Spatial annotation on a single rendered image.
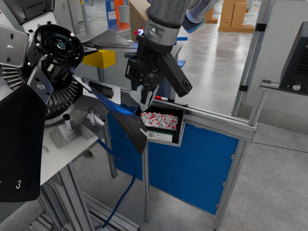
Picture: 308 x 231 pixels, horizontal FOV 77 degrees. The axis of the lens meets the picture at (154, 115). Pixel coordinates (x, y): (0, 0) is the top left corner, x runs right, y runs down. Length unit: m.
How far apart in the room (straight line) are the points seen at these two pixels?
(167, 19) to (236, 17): 7.62
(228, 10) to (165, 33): 7.57
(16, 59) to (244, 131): 0.83
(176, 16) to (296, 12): 1.84
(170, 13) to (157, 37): 0.05
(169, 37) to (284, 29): 1.84
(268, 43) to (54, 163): 2.04
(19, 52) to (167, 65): 0.36
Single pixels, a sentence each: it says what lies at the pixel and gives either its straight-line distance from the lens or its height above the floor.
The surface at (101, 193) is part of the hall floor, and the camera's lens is 1.68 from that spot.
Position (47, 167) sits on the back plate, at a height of 0.86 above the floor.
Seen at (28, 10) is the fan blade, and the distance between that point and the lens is 0.69.
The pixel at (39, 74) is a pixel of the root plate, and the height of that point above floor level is 1.17.
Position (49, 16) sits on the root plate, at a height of 1.28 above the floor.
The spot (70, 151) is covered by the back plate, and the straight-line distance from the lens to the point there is 0.76.
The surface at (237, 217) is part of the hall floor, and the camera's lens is 1.63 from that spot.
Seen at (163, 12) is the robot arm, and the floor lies 1.30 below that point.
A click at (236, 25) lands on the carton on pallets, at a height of 0.20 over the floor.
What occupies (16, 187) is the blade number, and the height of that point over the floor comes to 1.01.
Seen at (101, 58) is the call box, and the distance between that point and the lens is 1.06.
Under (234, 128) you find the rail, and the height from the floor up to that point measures 0.83.
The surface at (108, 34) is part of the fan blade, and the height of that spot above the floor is 1.19.
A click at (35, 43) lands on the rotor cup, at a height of 1.24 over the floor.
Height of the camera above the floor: 1.34
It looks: 34 degrees down
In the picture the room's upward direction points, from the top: straight up
